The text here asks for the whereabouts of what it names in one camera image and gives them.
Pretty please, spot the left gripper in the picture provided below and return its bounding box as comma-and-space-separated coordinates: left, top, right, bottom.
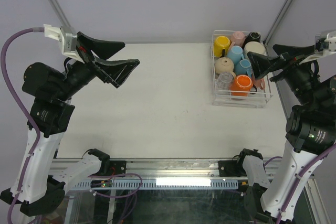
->
55, 32, 140, 102

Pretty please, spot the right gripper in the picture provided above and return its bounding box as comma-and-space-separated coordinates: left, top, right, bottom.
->
248, 43, 321, 109

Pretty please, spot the green inside mug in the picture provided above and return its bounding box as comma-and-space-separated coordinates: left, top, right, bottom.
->
243, 41, 267, 59

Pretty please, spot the black mug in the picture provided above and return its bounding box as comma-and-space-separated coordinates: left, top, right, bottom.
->
242, 32, 261, 49

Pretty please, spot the blue mug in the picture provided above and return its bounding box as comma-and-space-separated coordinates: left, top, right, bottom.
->
234, 59, 252, 77

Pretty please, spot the pink patterned mug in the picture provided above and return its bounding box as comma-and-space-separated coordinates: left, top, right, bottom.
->
251, 75, 266, 90

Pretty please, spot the white light-blue mug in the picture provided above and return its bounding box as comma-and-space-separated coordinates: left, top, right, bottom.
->
226, 46, 244, 65

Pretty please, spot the orange mug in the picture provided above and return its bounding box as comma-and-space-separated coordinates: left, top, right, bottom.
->
230, 74, 253, 97

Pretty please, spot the beige mug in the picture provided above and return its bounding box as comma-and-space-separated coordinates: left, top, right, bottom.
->
214, 57, 234, 74

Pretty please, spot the yellow mug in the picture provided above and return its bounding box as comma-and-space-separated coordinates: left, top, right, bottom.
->
213, 36, 231, 58

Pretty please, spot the clear plastic cup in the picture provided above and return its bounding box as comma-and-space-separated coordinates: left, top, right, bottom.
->
216, 72, 236, 90

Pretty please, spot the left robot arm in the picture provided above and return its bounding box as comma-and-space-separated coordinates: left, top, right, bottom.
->
1, 33, 140, 217

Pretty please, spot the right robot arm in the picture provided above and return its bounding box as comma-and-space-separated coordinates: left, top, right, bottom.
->
235, 45, 335, 223

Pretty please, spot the clear dish rack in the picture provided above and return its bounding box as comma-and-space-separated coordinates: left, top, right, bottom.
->
211, 30, 274, 108

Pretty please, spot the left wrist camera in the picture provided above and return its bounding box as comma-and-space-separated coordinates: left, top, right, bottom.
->
44, 24, 83, 63

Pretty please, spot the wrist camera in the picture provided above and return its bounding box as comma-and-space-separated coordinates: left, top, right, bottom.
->
300, 29, 336, 65
44, 24, 83, 63

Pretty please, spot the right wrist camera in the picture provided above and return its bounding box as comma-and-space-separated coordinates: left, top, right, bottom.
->
300, 29, 336, 65

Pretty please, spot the aluminium mounting rail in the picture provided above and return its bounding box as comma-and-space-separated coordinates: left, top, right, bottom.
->
50, 157, 282, 180

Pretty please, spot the white cable duct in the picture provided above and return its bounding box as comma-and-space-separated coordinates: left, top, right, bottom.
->
73, 177, 238, 190

